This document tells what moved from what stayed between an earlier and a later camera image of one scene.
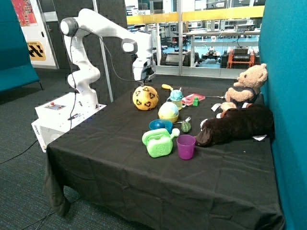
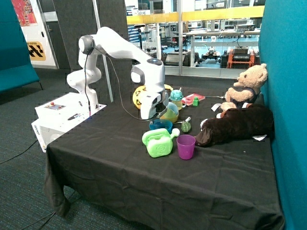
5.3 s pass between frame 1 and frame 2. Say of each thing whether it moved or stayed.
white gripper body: moved
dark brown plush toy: stayed
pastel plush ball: stayed
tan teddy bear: stayed
